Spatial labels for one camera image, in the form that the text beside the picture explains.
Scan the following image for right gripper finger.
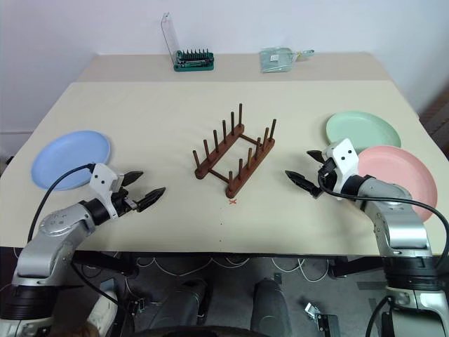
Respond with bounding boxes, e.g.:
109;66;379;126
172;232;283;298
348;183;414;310
306;150;328;164
284;170;321;199

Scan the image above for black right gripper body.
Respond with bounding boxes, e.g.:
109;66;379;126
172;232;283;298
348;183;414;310
317;159;343;193

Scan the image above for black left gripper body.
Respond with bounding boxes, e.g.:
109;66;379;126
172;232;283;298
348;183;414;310
111;174;140;216

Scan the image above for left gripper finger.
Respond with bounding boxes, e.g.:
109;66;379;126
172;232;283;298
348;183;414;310
137;186;167;213
123;171;145;188

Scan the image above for wooden dish rack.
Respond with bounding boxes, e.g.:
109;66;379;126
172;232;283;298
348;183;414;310
192;103;276;199

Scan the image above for green plate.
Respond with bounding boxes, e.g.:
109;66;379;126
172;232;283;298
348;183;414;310
325;111;402;150

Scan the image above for blue plate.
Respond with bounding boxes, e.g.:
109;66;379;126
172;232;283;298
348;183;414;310
30;130;113;192

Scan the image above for pink red plate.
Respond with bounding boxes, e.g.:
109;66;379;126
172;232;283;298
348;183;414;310
356;145;439;223

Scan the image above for clear bag with teal item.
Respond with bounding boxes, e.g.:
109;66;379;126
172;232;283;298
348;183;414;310
259;47;316;74

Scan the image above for white rounded object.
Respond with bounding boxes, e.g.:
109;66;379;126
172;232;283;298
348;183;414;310
86;289;119;331

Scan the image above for beige table cover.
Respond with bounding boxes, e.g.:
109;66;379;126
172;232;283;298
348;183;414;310
0;81;449;257

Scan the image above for dark rounded shape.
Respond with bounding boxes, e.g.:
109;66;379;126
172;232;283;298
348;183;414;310
156;278;213;331
252;278;293;337

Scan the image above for green screwdriver bit set case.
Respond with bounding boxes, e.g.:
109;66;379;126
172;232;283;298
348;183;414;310
161;12;216;73

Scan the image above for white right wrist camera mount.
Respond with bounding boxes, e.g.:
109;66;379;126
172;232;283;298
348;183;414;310
324;138;361;201

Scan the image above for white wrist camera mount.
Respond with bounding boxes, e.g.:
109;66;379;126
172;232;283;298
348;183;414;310
89;163;119;218
324;138;361;201

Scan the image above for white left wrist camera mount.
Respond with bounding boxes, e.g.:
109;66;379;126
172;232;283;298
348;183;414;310
89;163;119;218

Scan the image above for black table frame bar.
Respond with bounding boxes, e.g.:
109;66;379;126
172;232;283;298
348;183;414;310
328;256;387;279
72;251;138;277

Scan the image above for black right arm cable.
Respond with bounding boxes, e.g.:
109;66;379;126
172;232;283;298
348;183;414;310
318;175;449;260

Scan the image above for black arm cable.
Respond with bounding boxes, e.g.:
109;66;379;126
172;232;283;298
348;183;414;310
318;175;449;260
27;163;98;245

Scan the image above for white floor cable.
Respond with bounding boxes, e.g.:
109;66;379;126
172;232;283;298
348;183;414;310
135;257;248;279
272;257;330;283

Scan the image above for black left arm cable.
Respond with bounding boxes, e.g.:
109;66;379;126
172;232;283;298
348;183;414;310
27;163;98;245

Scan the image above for black torso cable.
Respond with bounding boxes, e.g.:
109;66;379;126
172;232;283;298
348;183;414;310
71;261;129;337
364;296;399;337

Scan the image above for dark furniture by wall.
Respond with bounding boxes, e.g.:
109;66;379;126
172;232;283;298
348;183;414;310
418;84;449;145

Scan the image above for metal floor bracket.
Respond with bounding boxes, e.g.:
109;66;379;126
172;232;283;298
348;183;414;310
302;300;340;333

